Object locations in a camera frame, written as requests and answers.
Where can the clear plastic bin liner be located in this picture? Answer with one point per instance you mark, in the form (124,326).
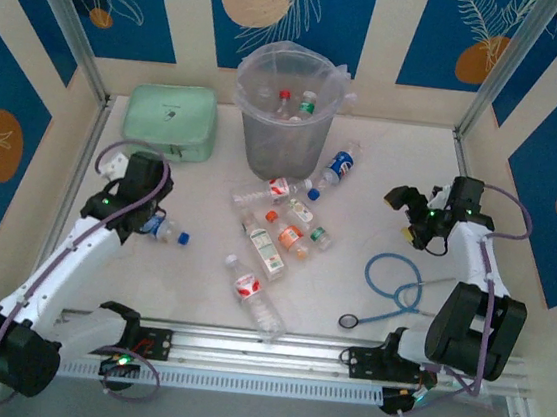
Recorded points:
(341,77)

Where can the large red white label bottle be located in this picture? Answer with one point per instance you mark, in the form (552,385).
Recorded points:
(247,285)

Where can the blue label cola bottle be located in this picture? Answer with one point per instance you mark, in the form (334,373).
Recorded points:
(341,163)

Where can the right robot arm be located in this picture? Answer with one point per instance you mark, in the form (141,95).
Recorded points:
(470,336)

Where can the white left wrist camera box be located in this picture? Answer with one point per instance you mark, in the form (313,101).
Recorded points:
(112,163)

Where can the blue tube stethoscope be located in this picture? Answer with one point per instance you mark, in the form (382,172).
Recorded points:
(347,321)

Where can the mint green zipper pouch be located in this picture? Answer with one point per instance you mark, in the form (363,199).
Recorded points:
(168,115)

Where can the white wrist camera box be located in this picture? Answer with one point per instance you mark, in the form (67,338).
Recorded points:
(112,163)
(438,196)

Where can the blue label blue cap bottle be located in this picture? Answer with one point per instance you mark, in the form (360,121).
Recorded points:
(168,230)

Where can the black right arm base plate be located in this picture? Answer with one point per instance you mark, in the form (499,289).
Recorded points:
(362,361)

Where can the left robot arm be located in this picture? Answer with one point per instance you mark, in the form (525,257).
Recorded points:
(49,273)

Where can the translucent grey plastic bin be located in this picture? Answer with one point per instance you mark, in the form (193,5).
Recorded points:
(280,148)

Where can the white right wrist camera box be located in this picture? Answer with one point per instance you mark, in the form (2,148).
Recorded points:
(438,196)

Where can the small red white label bottle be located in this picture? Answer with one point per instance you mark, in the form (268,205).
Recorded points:
(278,188)

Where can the aluminium mounting rail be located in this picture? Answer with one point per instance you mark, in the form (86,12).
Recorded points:
(267,353)

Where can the aluminium frame post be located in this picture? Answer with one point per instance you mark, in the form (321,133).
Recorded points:
(68,18)
(511,69)

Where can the orange label orange cap bottle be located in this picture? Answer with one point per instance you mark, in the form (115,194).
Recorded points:
(290,236)

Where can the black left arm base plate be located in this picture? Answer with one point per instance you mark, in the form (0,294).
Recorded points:
(157,343)

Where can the square bottle green white label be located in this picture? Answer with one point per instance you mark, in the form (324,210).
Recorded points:
(265,248)

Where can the clear bottle white green label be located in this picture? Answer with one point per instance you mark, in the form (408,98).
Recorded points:
(301,211)

